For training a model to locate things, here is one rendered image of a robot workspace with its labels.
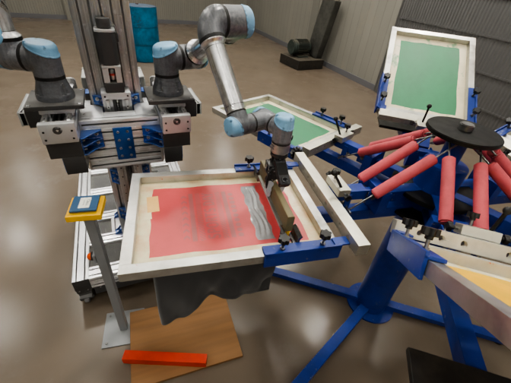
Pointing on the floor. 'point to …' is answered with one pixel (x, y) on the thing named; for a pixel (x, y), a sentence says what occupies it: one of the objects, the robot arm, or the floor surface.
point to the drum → (144, 30)
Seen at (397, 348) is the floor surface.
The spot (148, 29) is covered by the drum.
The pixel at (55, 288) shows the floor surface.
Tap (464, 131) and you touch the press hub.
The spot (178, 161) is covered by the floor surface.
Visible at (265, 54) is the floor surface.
